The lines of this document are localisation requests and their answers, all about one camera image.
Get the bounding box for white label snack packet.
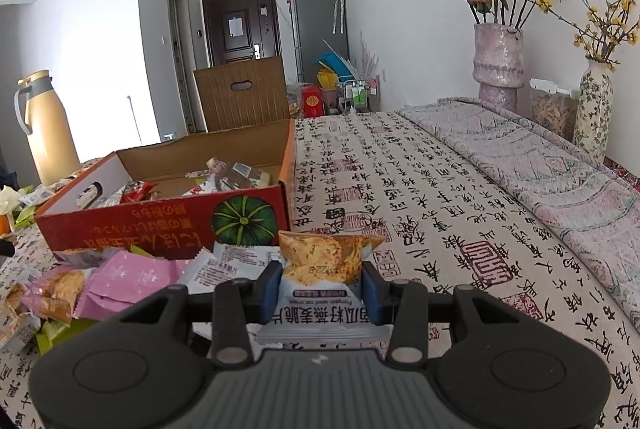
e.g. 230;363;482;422
177;243;284;295

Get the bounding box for oat crisp snack packet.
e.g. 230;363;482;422
256;231;390;345

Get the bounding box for pink snack packet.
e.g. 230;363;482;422
73;250;191;321

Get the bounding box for red white snack bag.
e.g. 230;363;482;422
119;180;156;205

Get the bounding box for patterned calligraphy tablecloth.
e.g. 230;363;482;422
1;113;639;428

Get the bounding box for red cardboard pumpkin box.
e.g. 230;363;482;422
36;120;295;259

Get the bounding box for green snack bar left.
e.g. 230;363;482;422
36;319;96;355

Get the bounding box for pink grey folded blanket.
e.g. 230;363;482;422
399;98;639;326

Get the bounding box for pink textured vase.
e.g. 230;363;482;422
472;23;524;112

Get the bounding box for clear jar of nuts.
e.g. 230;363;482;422
529;78;578;141

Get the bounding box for dark brown entrance door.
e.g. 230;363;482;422
202;0;281;66

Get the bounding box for yellow thermos jug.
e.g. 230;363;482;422
13;70;80;186

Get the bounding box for cream plastic bag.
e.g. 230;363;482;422
0;186;21;215

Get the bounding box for floral white vase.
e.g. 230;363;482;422
573;60;614;163

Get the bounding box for grey refrigerator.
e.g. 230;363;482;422
290;0;349;84

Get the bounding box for yellow dried flower branches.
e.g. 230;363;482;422
527;0;639;73

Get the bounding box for wire storage cart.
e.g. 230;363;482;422
336;77;381;114

